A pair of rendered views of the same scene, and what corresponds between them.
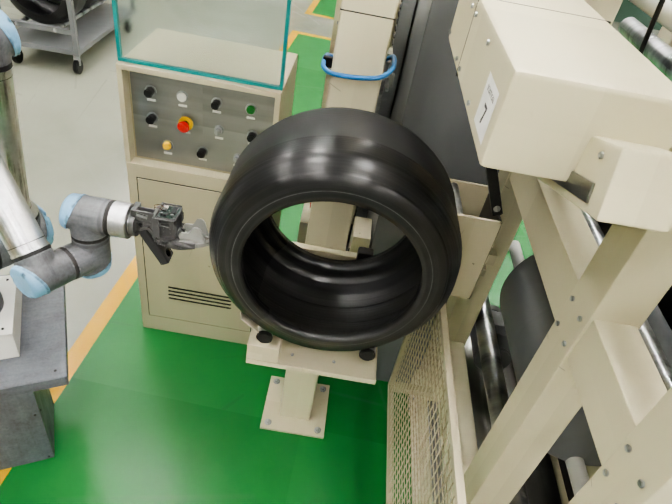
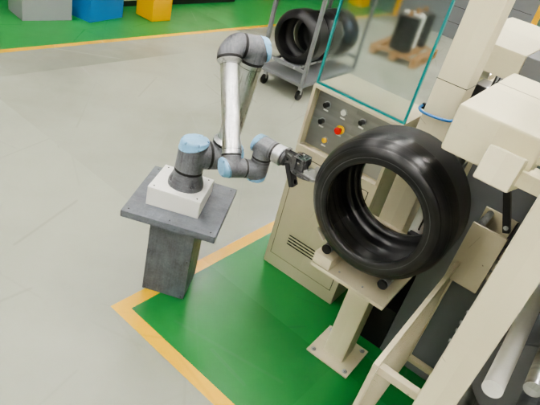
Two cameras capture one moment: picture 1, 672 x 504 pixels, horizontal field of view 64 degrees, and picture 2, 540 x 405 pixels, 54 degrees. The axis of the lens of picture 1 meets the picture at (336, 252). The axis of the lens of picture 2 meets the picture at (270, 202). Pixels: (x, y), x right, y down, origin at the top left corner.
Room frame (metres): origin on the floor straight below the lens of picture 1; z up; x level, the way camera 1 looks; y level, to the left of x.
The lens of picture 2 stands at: (-0.79, -0.56, 2.24)
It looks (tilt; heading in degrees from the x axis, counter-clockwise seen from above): 32 degrees down; 31
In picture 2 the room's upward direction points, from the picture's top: 16 degrees clockwise
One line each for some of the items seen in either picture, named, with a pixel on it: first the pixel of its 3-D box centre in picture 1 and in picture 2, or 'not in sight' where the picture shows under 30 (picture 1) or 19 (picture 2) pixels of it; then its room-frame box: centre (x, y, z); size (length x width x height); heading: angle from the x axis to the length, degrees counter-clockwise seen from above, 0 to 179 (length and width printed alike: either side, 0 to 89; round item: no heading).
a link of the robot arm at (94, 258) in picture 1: (88, 252); (256, 167); (1.01, 0.63, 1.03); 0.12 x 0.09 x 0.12; 153
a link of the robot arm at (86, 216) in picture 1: (90, 215); (265, 147); (1.03, 0.62, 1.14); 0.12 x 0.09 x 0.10; 92
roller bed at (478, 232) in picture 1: (457, 238); (481, 249); (1.38, -0.36, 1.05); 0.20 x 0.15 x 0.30; 2
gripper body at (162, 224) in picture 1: (157, 223); (296, 161); (1.03, 0.45, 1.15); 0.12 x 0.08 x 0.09; 92
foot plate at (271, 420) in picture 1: (296, 405); (337, 349); (1.40, 0.04, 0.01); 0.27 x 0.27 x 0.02; 2
